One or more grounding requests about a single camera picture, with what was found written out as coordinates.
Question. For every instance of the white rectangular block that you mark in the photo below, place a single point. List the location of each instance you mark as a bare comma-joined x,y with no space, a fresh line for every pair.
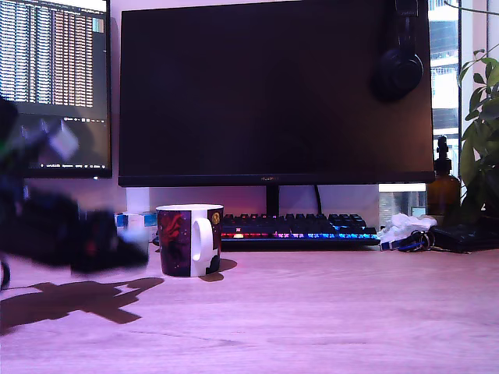
137,200

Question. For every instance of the black backlit keyboard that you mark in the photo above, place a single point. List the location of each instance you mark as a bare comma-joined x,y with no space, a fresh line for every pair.
296,230

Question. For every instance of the black monitor showing text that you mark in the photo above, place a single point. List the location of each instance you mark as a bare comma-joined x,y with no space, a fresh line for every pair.
54,58

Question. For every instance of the large black computer monitor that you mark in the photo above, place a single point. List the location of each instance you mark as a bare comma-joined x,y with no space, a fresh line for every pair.
253,97

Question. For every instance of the crumpled white tissue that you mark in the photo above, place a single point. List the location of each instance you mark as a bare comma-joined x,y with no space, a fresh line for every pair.
409,223

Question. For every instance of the amber pump bottle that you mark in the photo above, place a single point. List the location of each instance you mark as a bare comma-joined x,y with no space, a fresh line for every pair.
442,191

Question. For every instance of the black over-ear headphones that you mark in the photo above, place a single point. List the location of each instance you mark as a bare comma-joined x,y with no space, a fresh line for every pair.
401,70

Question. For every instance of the black wallet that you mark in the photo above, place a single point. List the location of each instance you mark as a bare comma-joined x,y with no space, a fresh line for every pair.
460,235

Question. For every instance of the green leafy plant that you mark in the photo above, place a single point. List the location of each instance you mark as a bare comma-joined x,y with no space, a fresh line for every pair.
481,136

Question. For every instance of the grey camera box with bracket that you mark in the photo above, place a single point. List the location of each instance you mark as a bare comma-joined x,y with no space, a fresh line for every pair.
62,142

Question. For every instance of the black window frame bar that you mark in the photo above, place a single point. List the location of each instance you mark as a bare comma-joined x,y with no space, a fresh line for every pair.
459,97

